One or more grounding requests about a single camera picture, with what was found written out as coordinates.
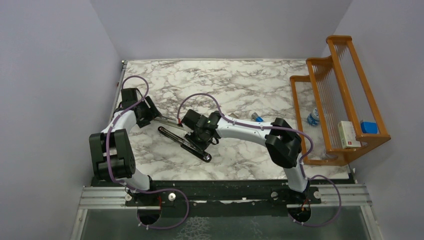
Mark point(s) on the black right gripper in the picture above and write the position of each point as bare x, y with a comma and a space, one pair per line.
191, 134

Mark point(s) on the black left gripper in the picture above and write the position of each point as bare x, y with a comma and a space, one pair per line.
152, 112

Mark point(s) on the long black silver stapler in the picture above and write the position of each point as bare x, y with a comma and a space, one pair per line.
184, 143

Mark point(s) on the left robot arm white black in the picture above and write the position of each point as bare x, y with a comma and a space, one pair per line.
112, 156

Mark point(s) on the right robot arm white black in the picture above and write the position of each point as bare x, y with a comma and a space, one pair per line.
282, 144

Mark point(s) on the blue grey small cylinder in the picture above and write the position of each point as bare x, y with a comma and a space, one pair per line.
256, 117

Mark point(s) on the blue white bottle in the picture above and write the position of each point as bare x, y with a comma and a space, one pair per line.
313, 118

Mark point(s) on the wooden orange rack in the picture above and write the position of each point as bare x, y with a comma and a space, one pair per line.
341, 92

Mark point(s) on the white red box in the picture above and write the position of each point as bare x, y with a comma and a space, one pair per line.
347, 135

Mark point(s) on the blue small box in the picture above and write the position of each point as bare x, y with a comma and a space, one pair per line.
368, 127

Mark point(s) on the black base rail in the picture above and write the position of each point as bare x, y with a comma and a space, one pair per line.
205, 198

